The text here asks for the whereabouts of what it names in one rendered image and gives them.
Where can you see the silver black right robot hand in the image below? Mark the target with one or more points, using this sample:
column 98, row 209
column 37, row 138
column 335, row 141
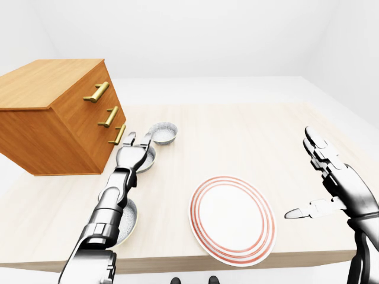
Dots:
column 346, row 183

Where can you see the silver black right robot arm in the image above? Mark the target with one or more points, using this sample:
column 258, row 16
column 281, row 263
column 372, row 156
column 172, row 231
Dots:
column 365, row 248

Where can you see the white plate with red rings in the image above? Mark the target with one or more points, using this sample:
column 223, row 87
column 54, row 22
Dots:
column 232, row 219

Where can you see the speckled patterned bowl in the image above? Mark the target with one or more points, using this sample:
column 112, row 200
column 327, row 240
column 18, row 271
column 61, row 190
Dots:
column 128, row 220
column 164, row 133
column 150, row 160

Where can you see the small dark rounded shape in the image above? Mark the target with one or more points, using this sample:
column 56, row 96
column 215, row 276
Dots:
column 213, row 280
column 176, row 280

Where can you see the shallow wooden cabinet drawer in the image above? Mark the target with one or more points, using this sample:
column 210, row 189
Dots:
column 103, row 154

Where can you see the medium wooden cabinet drawer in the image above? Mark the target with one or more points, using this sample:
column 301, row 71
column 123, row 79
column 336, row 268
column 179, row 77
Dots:
column 94, row 134

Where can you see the tall wooden cabinet drawer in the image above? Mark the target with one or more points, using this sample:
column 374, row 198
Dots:
column 76, row 110

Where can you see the wooden cabinet with drawers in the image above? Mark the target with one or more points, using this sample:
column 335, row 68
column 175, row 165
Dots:
column 32, row 88

